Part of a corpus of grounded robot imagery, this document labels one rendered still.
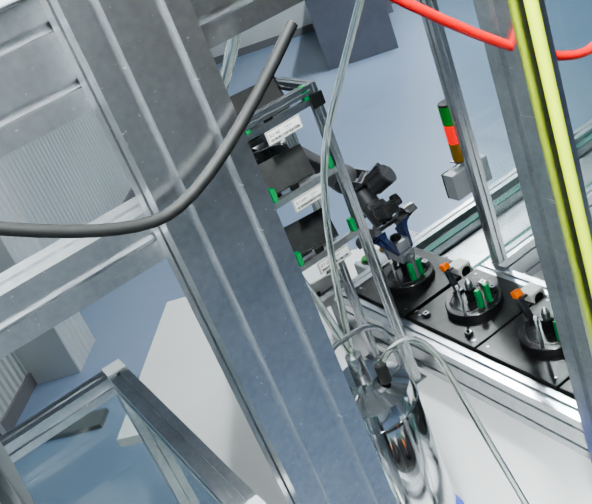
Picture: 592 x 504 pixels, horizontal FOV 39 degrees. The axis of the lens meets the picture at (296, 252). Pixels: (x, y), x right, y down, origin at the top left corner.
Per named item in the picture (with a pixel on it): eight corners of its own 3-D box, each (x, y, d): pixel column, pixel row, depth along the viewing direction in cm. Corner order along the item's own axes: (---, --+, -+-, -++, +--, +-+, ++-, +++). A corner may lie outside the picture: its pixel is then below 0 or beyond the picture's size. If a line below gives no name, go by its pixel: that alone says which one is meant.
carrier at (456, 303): (410, 323, 213) (396, 283, 208) (477, 274, 222) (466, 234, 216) (476, 355, 193) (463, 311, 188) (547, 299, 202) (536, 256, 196)
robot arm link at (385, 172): (332, 185, 221) (360, 157, 214) (339, 171, 227) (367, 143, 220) (364, 213, 223) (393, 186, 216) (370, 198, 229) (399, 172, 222)
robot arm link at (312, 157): (242, 161, 224) (256, 130, 218) (252, 148, 231) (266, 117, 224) (338, 213, 224) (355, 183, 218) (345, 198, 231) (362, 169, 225)
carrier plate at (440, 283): (353, 296, 234) (350, 289, 233) (416, 252, 243) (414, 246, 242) (407, 321, 215) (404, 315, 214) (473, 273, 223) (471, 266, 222)
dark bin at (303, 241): (268, 268, 214) (255, 242, 214) (312, 244, 217) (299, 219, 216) (289, 262, 187) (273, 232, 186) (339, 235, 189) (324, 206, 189)
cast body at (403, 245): (389, 258, 227) (381, 237, 223) (401, 250, 228) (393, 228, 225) (408, 266, 220) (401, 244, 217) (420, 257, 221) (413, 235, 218)
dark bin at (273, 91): (221, 157, 200) (206, 130, 200) (268, 134, 203) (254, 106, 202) (235, 134, 172) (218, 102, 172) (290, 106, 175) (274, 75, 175)
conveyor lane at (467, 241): (363, 321, 238) (352, 293, 234) (563, 179, 268) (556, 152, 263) (428, 355, 215) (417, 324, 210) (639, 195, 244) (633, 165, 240)
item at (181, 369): (170, 308, 294) (166, 301, 292) (420, 239, 274) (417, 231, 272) (120, 447, 233) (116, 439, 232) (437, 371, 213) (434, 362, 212)
